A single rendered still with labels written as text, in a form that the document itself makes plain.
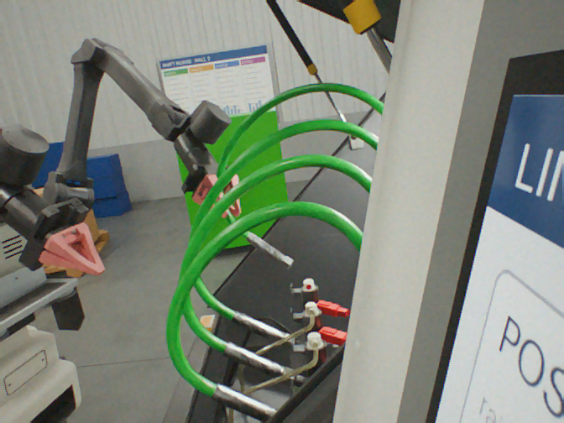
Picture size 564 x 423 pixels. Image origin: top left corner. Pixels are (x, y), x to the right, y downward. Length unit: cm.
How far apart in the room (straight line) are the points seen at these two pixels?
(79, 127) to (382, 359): 111
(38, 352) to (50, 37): 715
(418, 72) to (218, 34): 713
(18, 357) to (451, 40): 122
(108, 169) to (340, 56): 396
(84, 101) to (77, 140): 10
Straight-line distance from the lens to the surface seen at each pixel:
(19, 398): 130
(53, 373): 134
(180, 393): 82
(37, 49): 829
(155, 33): 756
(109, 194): 697
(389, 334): 21
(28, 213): 67
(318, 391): 37
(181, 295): 44
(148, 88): 102
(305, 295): 69
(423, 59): 21
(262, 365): 56
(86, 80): 127
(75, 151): 124
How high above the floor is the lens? 142
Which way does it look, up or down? 15 degrees down
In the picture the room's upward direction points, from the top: 8 degrees counter-clockwise
